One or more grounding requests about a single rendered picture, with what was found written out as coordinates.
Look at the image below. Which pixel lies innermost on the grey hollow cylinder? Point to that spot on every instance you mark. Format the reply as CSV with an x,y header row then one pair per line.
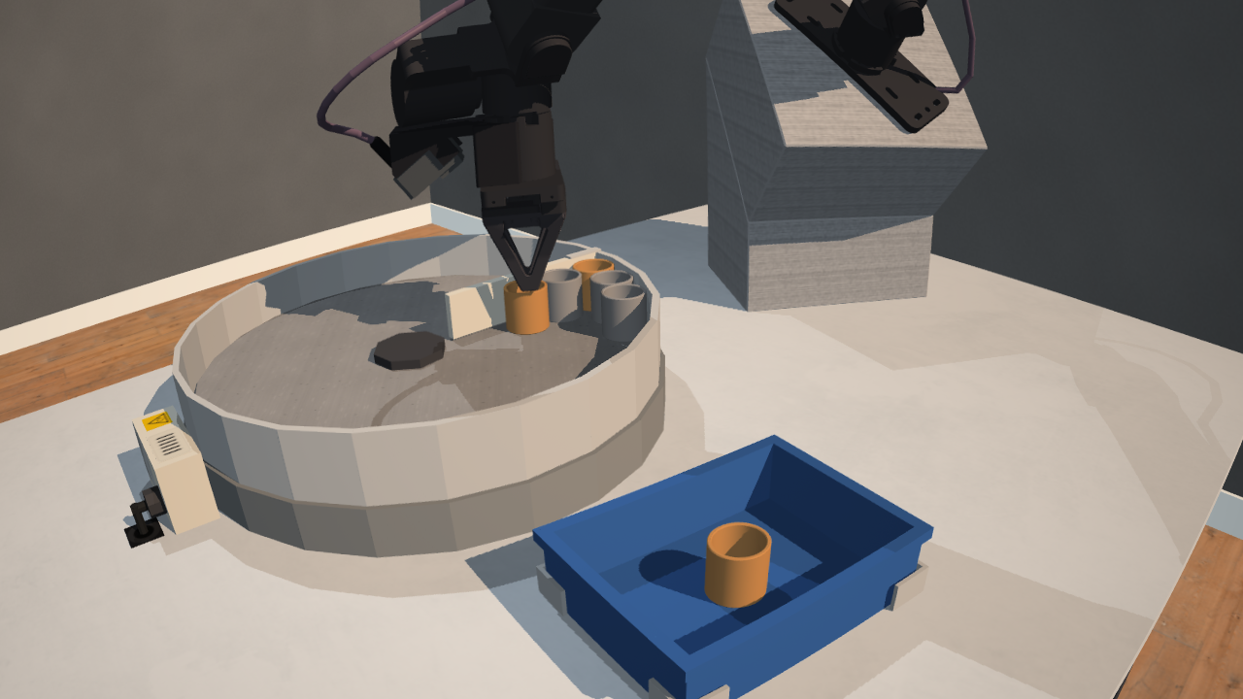
x,y
600,280
565,298
623,317

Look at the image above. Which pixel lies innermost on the bronze bushing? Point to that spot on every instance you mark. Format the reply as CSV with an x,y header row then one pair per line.
x,y
587,268
741,580
526,312

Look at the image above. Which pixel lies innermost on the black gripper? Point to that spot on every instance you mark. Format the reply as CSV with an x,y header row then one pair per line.
x,y
540,174

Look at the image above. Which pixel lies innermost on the blue open crate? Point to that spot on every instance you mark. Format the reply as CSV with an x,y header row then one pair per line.
x,y
650,547

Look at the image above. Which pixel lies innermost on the beige round turntable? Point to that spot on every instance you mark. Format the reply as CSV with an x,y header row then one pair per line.
x,y
298,348

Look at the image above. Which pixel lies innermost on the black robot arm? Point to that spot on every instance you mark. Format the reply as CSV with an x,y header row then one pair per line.
x,y
446,77

